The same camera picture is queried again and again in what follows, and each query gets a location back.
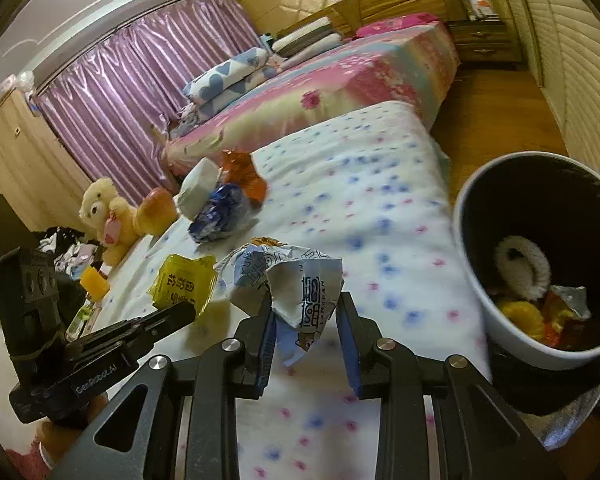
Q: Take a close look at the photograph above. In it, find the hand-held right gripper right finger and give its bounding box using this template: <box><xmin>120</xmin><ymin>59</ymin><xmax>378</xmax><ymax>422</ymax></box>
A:
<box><xmin>336</xmin><ymin>292</ymin><xmax>568</xmax><ymax>480</ymax></box>

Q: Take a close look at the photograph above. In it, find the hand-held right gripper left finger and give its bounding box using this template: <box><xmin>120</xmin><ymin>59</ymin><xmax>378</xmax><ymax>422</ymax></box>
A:
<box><xmin>52</xmin><ymin>307</ymin><xmax>281</xmax><ymax>480</ymax></box>

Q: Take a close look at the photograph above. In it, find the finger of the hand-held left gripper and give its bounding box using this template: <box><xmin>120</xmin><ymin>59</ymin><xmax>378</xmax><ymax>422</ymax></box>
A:
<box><xmin>67</xmin><ymin>301</ymin><xmax>197</xmax><ymax>356</ymax></box>

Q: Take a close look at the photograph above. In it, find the yellow printed plastic bag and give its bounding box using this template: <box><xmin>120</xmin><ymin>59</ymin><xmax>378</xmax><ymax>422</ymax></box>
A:
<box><xmin>147</xmin><ymin>252</ymin><xmax>216</xmax><ymax>318</ymax></box>

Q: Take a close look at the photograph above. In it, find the blue white wrapper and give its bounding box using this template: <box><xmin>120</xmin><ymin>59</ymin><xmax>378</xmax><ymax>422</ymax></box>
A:
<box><xmin>215</xmin><ymin>237</ymin><xmax>344</xmax><ymax>366</ymax></box>

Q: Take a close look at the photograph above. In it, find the dark blue snack bag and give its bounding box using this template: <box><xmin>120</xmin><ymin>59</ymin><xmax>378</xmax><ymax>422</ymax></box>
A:
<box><xmin>188</xmin><ymin>183</ymin><xmax>261</xmax><ymax>245</ymax></box>

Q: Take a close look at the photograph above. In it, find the white trash bin black liner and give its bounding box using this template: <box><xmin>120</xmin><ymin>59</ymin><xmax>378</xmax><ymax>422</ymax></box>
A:
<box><xmin>452</xmin><ymin>151</ymin><xmax>600</xmax><ymax>372</ymax></box>

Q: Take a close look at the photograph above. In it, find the white tissue pack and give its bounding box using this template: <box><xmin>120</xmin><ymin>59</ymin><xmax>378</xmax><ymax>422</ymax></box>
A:
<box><xmin>175</xmin><ymin>157</ymin><xmax>224</xmax><ymax>219</ymax></box>

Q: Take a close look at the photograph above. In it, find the orange snack wrapper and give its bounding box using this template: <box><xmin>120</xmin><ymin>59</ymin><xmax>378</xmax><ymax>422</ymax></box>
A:
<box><xmin>221</xmin><ymin>150</ymin><xmax>269</xmax><ymax>206</ymax></box>

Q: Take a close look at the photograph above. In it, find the green packet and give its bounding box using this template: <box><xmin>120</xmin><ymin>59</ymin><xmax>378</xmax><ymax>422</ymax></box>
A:
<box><xmin>66</xmin><ymin>304</ymin><xmax>101</xmax><ymax>340</ymax></box>

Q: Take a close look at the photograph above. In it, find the pile of clothes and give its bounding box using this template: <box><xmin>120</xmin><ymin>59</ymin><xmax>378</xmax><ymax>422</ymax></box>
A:
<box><xmin>37</xmin><ymin>227</ymin><xmax>106</xmax><ymax>281</ymax></box>

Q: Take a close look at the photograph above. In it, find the red yellow apple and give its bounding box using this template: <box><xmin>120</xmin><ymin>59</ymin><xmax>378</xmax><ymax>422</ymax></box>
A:
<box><xmin>136</xmin><ymin>187</ymin><xmax>179</xmax><ymax>236</ymax></box>

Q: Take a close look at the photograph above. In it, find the cream teddy bear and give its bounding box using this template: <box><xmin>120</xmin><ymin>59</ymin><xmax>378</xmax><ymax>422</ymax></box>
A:
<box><xmin>79</xmin><ymin>176</ymin><xmax>146</xmax><ymax>267</ymax></box>

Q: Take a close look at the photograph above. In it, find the light wooden cabinet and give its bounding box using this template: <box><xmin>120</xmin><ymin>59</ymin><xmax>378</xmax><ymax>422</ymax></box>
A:
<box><xmin>0</xmin><ymin>87</ymin><xmax>93</xmax><ymax>233</ymax></box>

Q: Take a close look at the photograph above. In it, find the small printed cloth pile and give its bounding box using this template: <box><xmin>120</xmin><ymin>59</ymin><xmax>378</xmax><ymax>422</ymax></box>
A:
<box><xmin>150</xmin><ymin>105</ymin><xmax>201</xmax><ymax>141</ymax></box>

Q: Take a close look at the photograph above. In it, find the blue heart print quilt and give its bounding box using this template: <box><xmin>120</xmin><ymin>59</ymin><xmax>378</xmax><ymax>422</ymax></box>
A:
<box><xmin>200</xmin><ymin>67</ymin><xmax>283</xmax><ymax>118</ymax></box>

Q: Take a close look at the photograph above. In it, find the purple satin curtain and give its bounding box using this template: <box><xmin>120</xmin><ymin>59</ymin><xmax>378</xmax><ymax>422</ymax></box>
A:
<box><xmin>35</xmin><ymin>0</ymin><xmax>261</xmax><ymax>181</ymax></box>

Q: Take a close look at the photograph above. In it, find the heart pattern pillow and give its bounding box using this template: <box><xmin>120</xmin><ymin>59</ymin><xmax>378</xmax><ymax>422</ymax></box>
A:
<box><xmin>182</xmin><ymin>47</ymin><xmax>271</xmax><ymax>103</ymax></box>

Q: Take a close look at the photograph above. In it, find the bed with pink floral sheet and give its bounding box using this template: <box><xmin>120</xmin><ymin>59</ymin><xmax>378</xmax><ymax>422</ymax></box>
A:
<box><xmin>162</xmin><ymin>20</ymin><xmax>461</xmax><ymax>176</ymax></box>

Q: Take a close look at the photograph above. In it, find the pink pillow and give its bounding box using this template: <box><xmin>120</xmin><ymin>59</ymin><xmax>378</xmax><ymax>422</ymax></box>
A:
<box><xmin>355</xmin><ymin>12</ymin><xmax>438</xmax><ymax>38</ymax></box>

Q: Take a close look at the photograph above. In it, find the wooden nightstand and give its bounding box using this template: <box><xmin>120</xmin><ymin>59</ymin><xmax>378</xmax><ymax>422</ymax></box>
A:
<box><xmin>447</xmin><ymin>19</ymin><xmax>523</xmax><ymax>63</ymax></box>

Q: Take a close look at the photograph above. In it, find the wooden headboard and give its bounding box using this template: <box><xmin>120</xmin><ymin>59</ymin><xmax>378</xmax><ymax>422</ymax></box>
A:
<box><xmin>275</xmin><ymin>0</ymin><xmax>468</xmax><ymax>41</ymax></box>

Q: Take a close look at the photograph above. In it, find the white orange bag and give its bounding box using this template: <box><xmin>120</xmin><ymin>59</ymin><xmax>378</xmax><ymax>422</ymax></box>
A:
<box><xmin>465</xmin><ymin>0</ymin><xmax>496</xmax><ymax>22</ymax></box>

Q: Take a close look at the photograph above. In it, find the louvred sliding wardrobe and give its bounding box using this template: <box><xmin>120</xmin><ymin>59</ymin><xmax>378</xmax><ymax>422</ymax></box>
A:
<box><xmin>490</xmin><ymin>0</ymin><xmax>600</xmax><ymax>171</ymax></box>

